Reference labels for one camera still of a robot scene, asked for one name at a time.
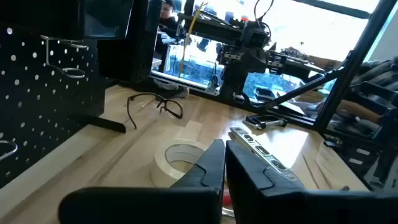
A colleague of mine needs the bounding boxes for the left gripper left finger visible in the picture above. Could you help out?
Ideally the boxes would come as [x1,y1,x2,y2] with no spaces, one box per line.
[58,139,226,224]

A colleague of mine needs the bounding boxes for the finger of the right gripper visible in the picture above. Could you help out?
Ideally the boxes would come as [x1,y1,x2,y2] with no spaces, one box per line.
[267,52,289,75]
[217,44,246,65]

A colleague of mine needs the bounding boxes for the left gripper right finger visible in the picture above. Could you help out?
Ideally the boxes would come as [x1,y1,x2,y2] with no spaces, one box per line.
[226,140,398,224]

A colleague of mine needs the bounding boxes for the white masking tape roll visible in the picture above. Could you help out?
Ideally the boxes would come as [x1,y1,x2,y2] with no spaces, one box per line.
[150,139,209,188]

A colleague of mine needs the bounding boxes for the black C-clamp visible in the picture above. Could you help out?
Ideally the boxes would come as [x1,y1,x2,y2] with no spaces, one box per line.
[244,114,289,131]

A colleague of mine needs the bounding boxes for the person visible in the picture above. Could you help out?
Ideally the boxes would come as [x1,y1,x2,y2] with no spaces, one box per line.
[154,0,187,40]

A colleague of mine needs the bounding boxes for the clear safety glasses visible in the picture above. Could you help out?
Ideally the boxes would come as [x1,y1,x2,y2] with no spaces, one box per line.
[126,92,184,130]

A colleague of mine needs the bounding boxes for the black metal pegboard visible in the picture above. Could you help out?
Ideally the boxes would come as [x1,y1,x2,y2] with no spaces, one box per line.
[0,21,127,190]

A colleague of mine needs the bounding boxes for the silver pegboard hook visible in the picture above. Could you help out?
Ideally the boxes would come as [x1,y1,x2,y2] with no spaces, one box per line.
[0,139,19,162]
[40,34,90,79]

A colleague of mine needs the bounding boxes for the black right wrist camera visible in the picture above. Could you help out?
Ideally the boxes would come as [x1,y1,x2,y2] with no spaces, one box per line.
[240,20,272,49]

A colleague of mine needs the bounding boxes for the yellow cable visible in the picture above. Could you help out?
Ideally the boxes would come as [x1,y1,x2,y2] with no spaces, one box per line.
[178,1,208,78]

